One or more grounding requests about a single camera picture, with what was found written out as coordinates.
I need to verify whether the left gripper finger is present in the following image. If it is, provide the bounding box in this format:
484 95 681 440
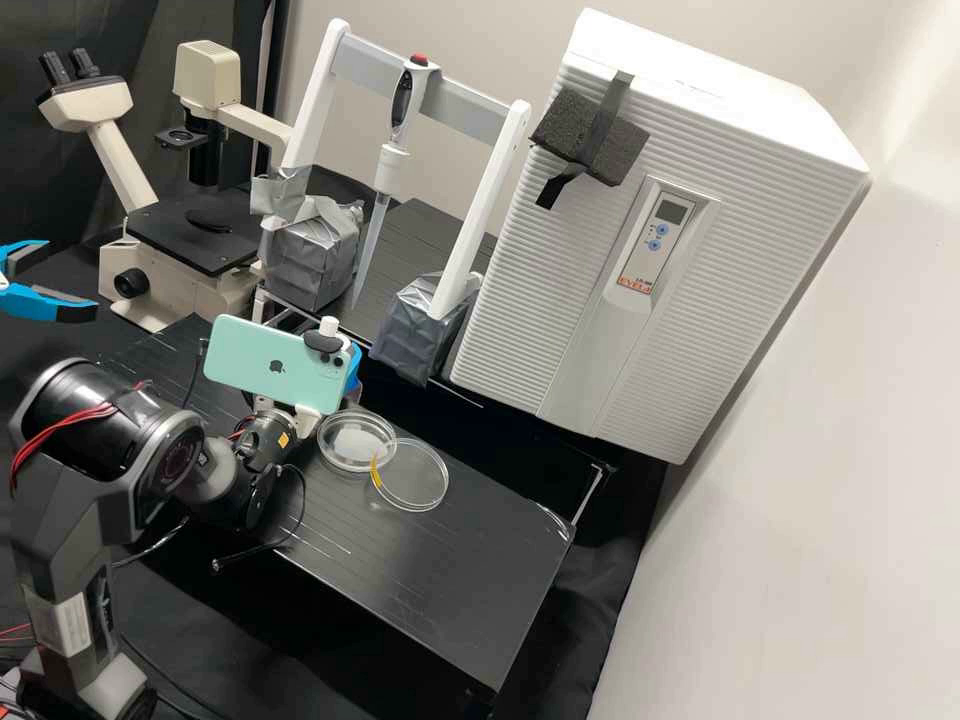
0 282 100 326
0 239 51 276

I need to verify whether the petri dish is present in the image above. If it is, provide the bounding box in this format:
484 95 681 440
315 408 400 475

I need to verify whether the grey taped block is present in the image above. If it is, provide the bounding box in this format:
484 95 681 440
370 272 486 389
257 168 366 313

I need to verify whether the petri dish lid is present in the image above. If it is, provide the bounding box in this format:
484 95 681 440
366 437 451 514

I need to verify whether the cream microscope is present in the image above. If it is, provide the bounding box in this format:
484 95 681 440
37 41 298 336

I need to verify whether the black platform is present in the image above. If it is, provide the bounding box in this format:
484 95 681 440
254 166 621 531
112 314 580 697

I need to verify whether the incubator door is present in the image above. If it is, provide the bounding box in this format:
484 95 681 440
440 44 726 453

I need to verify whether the pipette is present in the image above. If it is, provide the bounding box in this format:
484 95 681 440
350 55 441 310

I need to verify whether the white pipette stand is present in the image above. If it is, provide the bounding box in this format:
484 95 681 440
254 18 534 325

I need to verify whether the white incubator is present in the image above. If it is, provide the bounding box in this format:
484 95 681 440
440 7 876 468

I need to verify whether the right wrist camera phone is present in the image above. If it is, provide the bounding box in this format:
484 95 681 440
203 313 355 418

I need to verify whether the black cable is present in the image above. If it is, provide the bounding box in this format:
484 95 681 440
187 337 214 411
211 460 308 570

